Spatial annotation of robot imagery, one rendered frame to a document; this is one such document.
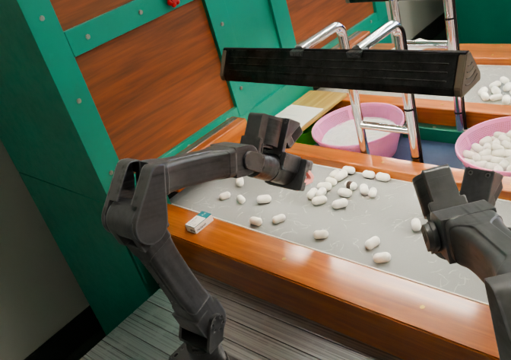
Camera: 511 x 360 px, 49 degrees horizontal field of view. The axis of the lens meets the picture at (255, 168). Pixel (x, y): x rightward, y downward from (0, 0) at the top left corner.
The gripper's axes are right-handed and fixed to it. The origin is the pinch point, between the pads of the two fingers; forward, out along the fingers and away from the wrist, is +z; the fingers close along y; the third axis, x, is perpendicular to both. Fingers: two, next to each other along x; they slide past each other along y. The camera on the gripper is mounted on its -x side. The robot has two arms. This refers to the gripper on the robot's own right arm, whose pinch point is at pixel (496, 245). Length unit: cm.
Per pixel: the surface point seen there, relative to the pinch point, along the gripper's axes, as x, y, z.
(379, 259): 8.4, 23.2, 6.5
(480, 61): -53, 43, 81
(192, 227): 13, 68, -3
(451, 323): 14.0, 3.7, -2.1
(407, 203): -3.6, 28.3, 23.2
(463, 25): -128, 135, 259
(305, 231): 7.8, 44.7, 9.8
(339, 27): -40, 48, 10
